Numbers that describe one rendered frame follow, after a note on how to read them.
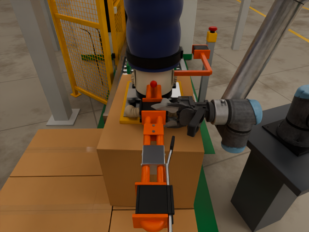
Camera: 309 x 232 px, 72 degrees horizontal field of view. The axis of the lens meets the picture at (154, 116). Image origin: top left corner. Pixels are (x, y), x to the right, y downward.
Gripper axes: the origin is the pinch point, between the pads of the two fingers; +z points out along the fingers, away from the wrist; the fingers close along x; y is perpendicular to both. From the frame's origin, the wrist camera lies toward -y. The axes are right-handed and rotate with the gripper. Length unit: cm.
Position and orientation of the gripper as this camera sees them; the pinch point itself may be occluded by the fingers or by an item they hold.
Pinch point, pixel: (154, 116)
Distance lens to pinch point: 73.5
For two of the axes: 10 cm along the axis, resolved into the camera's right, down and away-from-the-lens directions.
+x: 0.0, -7.9, -6.2
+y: -0.2, -6.2, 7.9
